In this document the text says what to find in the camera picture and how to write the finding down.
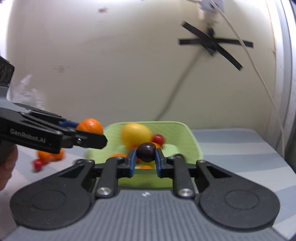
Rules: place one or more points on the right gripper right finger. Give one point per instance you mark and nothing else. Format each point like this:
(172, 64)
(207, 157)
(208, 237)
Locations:
(224, 198)

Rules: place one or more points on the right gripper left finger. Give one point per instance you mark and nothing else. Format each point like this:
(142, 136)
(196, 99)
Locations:
(66, 197)

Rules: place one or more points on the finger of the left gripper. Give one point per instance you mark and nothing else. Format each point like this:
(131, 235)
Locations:
(48, 116)
(41, 135)

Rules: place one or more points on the small orange back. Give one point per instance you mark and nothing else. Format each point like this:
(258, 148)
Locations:
(59, 156)

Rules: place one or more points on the red tomato front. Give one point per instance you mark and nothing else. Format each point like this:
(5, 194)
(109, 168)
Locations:
(37, 165)

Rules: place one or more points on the red tomato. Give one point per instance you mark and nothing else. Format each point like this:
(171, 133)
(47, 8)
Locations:
(37, 165)
(159, 139)

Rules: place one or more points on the large yellow citrus fruit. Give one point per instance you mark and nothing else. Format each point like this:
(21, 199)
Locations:
(134, 134)

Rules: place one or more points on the dark plum front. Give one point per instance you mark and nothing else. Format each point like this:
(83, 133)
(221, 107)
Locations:
(146, 152)

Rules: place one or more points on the person's left hand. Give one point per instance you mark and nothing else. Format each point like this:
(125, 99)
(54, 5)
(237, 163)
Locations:
(7, 167)

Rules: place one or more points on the clear plastic bag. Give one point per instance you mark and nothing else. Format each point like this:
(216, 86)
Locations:
(23, 94)

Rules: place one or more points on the striped blue white cloth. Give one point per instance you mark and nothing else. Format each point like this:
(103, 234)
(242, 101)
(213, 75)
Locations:
(241, 151)

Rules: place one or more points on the green plastic basin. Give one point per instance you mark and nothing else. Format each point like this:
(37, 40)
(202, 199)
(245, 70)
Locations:
(179, 139)

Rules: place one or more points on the white power strip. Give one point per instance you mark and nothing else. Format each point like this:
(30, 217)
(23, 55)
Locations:
(206, 11)

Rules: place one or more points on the white window frame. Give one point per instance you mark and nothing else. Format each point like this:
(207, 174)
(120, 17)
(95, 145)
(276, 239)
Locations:
(286, 12)

